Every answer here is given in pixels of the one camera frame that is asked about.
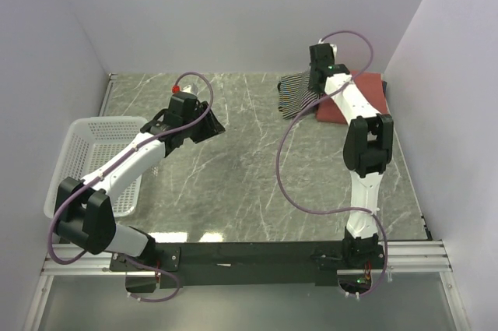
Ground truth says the black white striped tank top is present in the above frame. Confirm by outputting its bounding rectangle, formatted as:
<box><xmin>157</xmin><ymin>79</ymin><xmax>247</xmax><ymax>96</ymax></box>
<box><xmin>277</xmin><ymin>70</ymin><xmax>321</xmax><ymax>120</ymax></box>

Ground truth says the red printed tank top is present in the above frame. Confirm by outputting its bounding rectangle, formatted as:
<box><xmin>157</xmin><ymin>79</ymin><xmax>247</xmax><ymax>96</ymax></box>
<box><xmin>315</xmin><ymin>72</ymin><xmax>388</xmax><ymax>125</ymax></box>

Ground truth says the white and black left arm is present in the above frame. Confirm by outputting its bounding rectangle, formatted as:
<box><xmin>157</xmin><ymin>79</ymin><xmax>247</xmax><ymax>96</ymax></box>
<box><xmin>49</xmin><ymin>92</ymin><xmax>225</xmax><ymax>270</ymax></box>

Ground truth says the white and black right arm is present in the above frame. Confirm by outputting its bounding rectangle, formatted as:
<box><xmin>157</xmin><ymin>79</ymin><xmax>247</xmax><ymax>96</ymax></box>
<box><xmin>310</xmin><ymin>64</ymin><xmax>394</xmax><ymax>268</ymax></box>

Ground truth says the white plastic laundry basket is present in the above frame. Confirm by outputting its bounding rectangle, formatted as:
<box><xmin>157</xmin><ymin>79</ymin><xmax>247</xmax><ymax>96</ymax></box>
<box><xmin>44</xmin><ymin>116</ymin><xmax>147</xmax><ymax>218</ymax></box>

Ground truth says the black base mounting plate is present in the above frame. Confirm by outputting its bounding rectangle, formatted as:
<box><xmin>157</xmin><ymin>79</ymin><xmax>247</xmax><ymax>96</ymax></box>
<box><xmin>109</xmin><ymin>240</ymin><xmax>387</xmax><ymax>295</ymax></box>

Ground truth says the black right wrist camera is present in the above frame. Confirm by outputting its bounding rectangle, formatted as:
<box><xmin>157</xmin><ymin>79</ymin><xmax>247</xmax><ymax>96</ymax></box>
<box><xmin>309</xmin><ymin>43</ymin><xmax>338</xmax><ymax>70</ymax></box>

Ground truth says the aluminium rail frame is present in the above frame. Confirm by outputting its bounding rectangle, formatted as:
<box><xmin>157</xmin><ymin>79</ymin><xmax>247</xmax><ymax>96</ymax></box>
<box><xmin>40</xmin><ymin>241</ymin><xmax>453</xmax><ymax>276</ymax></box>

